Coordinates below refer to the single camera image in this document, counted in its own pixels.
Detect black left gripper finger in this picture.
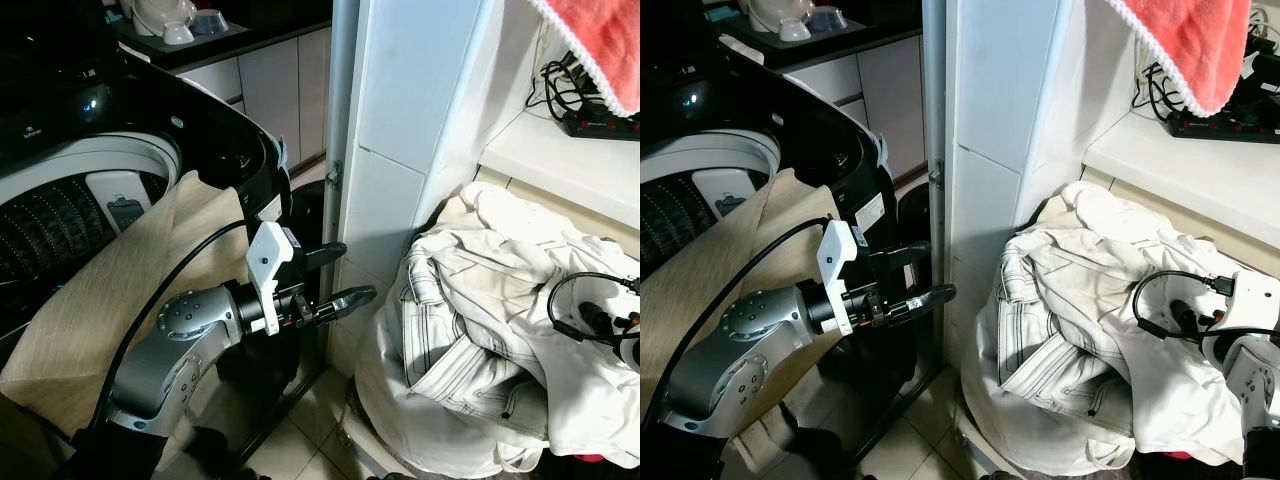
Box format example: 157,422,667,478
302,243,348,273
892,284,958,323
319,286,379,321
877,240,931,271

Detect white stitched garment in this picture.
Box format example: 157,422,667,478
958,180,1253,477
355,180,641,477

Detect black top-load washing machine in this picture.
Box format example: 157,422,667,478
0,48,333,441
640,42,909,431

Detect beige cloth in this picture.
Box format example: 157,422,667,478
0,170,263,438
640,167,843,441

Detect steel washer drum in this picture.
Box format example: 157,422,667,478
640,130,783,269
0,135,183,283

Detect white kitchen base cabinets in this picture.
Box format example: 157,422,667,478
170,25,332,173
790,32,927,183

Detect tall white cabinet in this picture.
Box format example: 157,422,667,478
940,0,1136,381
334,0,536,381

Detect black power strip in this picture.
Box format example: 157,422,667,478
1165,104,1280,145
561,107,641,142

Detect grey dish tray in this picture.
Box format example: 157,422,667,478
114,18,250,57
720,16,873,57

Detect white round pot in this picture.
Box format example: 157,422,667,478
129,0,199,37
747,0,817,33

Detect coral towel with white trim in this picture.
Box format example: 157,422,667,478
1105,0,1254,119
527,0,641,119

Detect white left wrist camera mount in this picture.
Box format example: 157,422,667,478
816,219,873,337
246,221,299,337

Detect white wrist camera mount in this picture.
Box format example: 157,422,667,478
816,219,873,337
246,221,299,337
1214,267,1280,337

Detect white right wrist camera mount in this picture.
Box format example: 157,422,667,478
1214,267,1280,337

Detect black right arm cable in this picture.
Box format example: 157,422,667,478
546,271,641,348
1131,269,1233,343

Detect grey metal door frame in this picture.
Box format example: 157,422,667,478
920,0,949,193
321,0,363,193

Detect black tangled power cord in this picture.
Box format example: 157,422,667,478
1133,62,1193,123
526,52,603,123

